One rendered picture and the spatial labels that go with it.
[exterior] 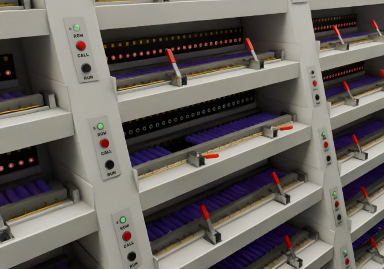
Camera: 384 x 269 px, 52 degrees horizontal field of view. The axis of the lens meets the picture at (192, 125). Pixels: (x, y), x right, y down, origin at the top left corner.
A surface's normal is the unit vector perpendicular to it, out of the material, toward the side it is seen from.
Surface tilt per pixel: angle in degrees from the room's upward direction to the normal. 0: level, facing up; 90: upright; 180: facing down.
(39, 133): 106
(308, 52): 90
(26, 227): 16
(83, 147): 90
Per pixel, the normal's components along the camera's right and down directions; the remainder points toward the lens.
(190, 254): -0.04, -0.95
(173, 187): 0.64, 0.22
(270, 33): -0.77, 0.23
